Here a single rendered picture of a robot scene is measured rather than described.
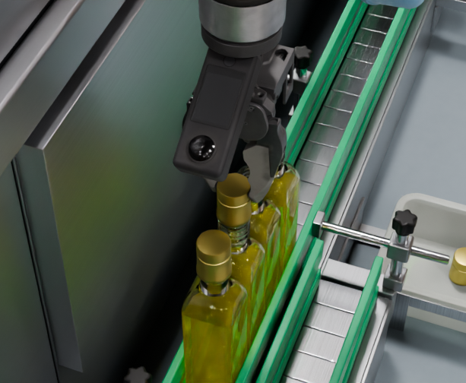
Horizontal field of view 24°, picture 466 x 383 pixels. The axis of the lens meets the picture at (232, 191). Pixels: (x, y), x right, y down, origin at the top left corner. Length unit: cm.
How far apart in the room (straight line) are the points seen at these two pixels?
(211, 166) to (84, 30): 17
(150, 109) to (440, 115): 75
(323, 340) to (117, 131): 41
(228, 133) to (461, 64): 101
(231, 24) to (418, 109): 93
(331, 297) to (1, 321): 49
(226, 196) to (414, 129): 75
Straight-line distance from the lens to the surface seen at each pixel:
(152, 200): 126
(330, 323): 136
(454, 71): 190
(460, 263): 153
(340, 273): 140
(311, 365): 133
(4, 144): 90
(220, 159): 94
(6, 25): 90
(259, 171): 105
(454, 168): 174
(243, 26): 93
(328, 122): 160
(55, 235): 103
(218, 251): 106
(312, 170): 153
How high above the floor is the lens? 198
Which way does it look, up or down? 48 degrees down
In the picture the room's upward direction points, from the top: straight up
